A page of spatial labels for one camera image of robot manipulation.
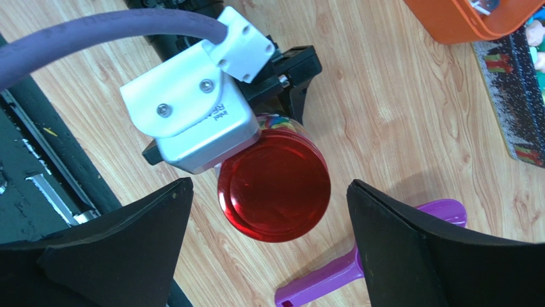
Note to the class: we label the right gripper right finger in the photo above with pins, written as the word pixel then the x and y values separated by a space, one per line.
pixel 411 258

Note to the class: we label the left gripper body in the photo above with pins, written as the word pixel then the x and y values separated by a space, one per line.
pixel 286 76

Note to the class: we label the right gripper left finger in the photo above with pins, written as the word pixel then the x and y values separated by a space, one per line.
pixel 126 257

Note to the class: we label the red jar lid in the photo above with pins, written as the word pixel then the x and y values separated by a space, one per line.
pixel 276 190

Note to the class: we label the clear plastic jar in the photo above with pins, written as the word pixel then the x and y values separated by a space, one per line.
pixel 276 123

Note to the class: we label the clear tray of colourful candies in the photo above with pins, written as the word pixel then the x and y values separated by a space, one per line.
pixel 513 71

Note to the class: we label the orange tray of lollipops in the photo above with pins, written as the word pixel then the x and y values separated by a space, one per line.
pixel 452 22

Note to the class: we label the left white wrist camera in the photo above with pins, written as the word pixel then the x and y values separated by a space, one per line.
pixel 192 105

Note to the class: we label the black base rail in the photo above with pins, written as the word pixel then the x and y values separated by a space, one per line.
pixel 48 183

